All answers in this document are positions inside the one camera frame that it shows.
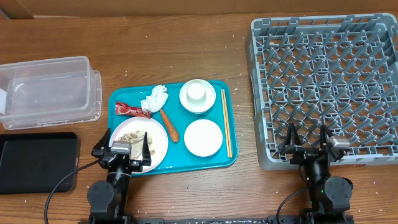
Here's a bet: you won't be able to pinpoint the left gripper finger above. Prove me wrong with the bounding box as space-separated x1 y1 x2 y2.
93 128 111 150
142 132 150 161

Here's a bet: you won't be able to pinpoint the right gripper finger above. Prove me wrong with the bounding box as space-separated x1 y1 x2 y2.
284 123 302 149
320 124 333 149

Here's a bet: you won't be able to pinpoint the rice and peanut scraps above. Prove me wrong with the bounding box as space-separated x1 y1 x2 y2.
118 130 155 160

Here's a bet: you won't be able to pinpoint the large white plate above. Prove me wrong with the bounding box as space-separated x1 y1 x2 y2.
109 117 169 174

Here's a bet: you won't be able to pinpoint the orange carrot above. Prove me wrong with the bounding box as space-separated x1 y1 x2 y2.
160 109 180 143

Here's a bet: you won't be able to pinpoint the red snack wrapper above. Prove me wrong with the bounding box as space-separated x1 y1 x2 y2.
115 101 151 118

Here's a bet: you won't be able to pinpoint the white tissue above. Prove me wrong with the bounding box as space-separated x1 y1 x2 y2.
141 85 169 113

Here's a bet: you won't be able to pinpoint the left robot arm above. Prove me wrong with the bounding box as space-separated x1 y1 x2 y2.
87 129 152 223

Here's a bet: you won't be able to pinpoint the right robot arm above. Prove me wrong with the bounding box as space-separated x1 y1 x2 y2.
275 123 354 224

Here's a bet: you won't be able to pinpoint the grey dishwasher rack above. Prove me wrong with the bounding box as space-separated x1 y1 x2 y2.
246 13 397 170

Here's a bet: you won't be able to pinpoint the black waste tray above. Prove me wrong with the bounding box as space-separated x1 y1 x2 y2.
1 132 80 195

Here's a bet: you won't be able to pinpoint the small white plate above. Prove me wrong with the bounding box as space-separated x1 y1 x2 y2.
184 119 223 157

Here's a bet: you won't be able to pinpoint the teal plastic tray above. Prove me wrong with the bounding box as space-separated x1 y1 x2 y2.
108 80 239 176

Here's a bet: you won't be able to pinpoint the right wooden chopstick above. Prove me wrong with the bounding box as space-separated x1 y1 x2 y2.
222 89 233 158

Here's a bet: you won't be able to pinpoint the wooden chopstick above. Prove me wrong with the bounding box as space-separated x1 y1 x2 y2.
221 89 231 159
222 89 233 158

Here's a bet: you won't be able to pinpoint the pale green bowl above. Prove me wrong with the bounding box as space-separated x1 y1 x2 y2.
179 79 216 114

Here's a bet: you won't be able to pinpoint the white upturned cup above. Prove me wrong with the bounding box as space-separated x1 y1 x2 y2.
187 83 206 101

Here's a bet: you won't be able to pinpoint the left wooden chopstick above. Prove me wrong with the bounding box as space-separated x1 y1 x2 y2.
221 89 231 159

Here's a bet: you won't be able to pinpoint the clear plastic bin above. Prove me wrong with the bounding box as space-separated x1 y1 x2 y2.
1 56 102 130

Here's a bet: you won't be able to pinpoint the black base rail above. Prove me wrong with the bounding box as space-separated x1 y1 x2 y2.
133 215 308 224

